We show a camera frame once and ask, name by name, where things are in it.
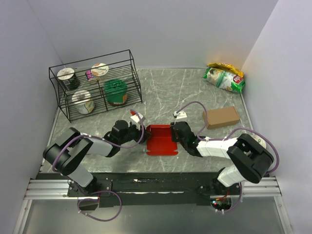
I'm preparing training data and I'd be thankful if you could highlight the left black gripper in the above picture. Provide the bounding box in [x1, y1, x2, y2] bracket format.
[119, 122, 152, 145]

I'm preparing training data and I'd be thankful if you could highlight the red paper box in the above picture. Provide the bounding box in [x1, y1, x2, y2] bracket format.
[146, 124, 178, 156]

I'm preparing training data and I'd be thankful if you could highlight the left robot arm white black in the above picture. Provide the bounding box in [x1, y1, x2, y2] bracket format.
[43, 120, 152, 196]

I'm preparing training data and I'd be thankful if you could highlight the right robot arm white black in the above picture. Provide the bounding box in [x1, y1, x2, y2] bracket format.
[170, 121, 277, 195]

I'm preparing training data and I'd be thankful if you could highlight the brown cardboard box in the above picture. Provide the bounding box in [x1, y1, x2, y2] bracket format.
[202, 106, 240, 130]

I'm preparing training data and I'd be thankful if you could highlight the green lidded jar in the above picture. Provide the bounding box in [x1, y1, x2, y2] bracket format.
[104, 79, 128, 106]

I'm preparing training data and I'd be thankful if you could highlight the green chips bag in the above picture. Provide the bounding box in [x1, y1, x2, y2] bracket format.
[203, 67, 245, 93]

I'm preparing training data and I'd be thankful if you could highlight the white cup lower shelf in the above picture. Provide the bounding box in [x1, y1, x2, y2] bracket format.
[72, 90, 95, 115]

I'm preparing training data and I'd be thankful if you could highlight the yellow chips bag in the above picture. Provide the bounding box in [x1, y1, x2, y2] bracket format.
[207, 62, 244, 77]

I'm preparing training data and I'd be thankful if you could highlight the white yogurt cup orange label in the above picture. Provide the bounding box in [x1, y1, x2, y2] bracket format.
[91, 63, 109, 81]

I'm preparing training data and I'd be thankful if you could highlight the small purple white cup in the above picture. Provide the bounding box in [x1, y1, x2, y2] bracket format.
[85, 70, 95, 80]

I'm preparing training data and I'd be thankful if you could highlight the foil lid dark cup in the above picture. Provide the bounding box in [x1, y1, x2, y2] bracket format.
[57, 68, 80, 91]

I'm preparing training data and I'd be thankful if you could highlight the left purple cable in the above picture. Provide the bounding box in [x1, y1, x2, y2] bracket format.
[52, 109, 146, 222]

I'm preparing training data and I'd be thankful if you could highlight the purple cable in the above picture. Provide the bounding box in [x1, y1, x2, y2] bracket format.
[52, 109, 146, 222]
[177, 101, 280, 213]

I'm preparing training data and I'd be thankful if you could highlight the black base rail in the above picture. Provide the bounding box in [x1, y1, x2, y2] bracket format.
[62, 172, 247, 211]

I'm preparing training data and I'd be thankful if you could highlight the black wire rack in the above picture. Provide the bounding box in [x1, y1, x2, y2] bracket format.
[49, 49, 143, 122]

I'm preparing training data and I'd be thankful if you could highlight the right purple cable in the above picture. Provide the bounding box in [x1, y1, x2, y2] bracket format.
[177, 101, 280, 213]

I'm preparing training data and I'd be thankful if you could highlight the aluminium frame rail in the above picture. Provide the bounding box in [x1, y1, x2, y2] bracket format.
[13, 156, 294, 234]

